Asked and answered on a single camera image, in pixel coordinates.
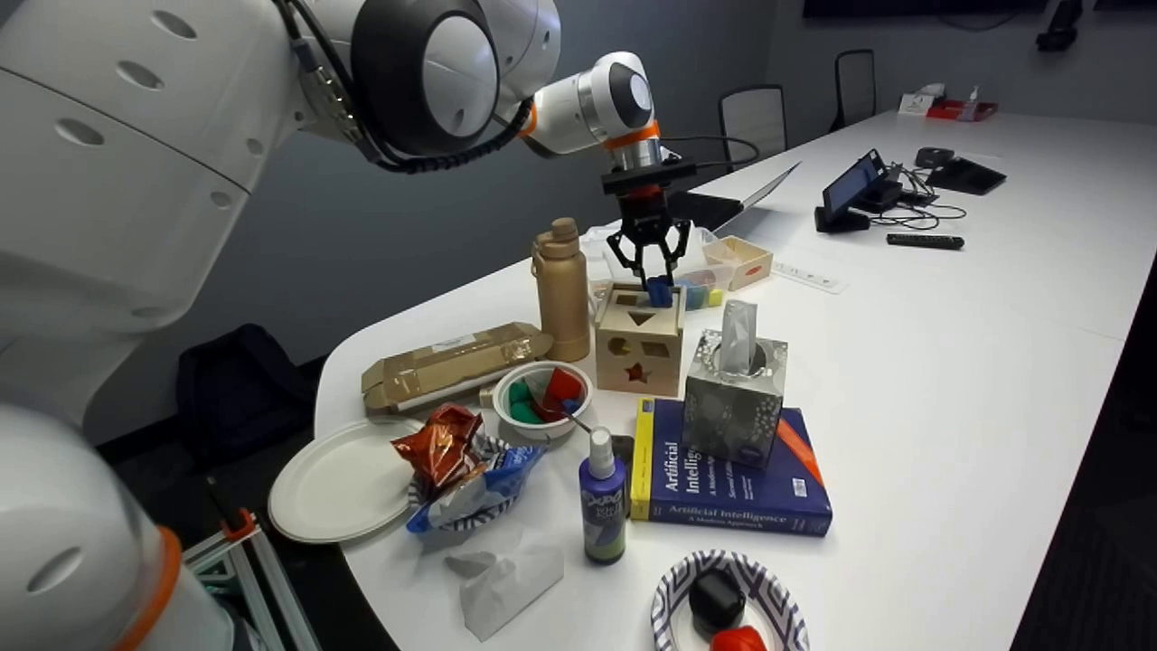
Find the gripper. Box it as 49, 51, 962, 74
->
606, 185, 692, 292

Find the small wooden box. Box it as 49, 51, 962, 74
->
702, 235, 776, 292

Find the wooden shape box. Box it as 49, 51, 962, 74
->
594, 281, 686, 399

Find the red block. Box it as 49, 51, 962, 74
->
541, 367, 586, 422

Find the grey tissue box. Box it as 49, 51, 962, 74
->
682, 299, 790, 470

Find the green block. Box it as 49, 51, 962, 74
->
507, 379, 545, 425

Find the white bowl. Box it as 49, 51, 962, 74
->
492, 360, 596, 443

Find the flat cardboard box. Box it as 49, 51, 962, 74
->
361, 322, 554, 417

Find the white tissue box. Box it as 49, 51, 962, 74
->
897, 82, 947, 118

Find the red box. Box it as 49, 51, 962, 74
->
926, 98, 1001, 123

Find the clear plastic container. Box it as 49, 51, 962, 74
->
581, 225, 735, 314

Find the heap of coloured blocks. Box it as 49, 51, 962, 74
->
674, 277, 727, 312

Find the open laptop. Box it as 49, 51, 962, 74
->
666, 160, 803, 235

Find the tan metal bottle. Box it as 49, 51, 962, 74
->
531, 217, 592, 363

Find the white power strip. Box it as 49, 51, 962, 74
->
772, 259, 850, 296

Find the office chair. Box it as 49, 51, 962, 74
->
829, 48, 879, 136
719, 84, 790, 174

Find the tablet on stand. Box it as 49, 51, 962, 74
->
814, 148, 893, 235

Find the blue hardcover book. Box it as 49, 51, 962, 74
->
629, 397, 834, 539

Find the purple spray bottle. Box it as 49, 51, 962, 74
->
578, 427, 628, 567

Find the black remote control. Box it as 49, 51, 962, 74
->
886, 232, 966, 251

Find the blue and white snack bag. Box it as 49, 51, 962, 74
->
404, 436, 549, 536

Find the orange snack bag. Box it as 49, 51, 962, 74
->
390, 403, 490, 495

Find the flat black pad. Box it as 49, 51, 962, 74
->
926, 157, 1008, 197

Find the black rounded case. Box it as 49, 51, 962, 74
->
688, 567, 748, 635

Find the crumpled white tissue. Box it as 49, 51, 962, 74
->
444, 532, 567, 644

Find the blue patterned paper plate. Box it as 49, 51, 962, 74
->
650, 548, 811, 651

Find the white paper plate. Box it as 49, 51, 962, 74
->
268, 417, 428, 545

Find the red object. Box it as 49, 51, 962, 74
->
709, 625, 768, 651

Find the black backpack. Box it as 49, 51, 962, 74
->
175, 323, 315, 446

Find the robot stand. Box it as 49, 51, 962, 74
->
180, 508, 324, 651

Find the black cable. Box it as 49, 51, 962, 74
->
870, 162, 969, 232

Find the wall screen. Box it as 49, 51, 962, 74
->
802, 0, 1050, 20

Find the camera on mount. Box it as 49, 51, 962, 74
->
1036, 0, 1085, 53

